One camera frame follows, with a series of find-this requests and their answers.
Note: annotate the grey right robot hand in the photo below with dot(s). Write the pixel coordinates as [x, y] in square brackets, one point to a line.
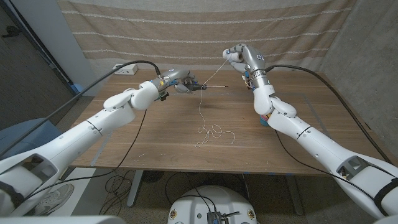
[252, 59]

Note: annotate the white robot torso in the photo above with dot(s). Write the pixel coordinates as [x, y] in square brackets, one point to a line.
[211, 202]

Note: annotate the white sneaker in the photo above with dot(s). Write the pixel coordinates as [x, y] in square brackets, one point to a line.
[57, 197]

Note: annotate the white floor board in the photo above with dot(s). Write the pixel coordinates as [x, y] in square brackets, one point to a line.
[84, 191]

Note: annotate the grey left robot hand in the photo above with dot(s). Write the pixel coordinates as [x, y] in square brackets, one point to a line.
[175, 76]

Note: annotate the black door frame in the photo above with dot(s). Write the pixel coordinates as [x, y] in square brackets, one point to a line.
[40, 49]

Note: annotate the grey table leg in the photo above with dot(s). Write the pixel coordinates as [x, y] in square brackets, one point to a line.
[135, 186]
[293, 193]

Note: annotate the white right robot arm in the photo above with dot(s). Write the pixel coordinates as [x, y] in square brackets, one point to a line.
[311, 137]

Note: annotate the white power strip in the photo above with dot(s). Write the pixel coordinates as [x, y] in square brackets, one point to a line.
[127, 70]

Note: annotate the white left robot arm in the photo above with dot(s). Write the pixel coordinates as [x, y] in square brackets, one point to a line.
[93, 127]

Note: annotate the blue upholstered chair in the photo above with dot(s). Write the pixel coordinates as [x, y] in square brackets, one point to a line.
[12, 133]

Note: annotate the beige striped cloth backdrop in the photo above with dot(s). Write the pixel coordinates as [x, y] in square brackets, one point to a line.
[202, 31]

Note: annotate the colourful stacked cups toy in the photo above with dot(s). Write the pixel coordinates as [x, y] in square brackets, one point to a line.
[263, 119]

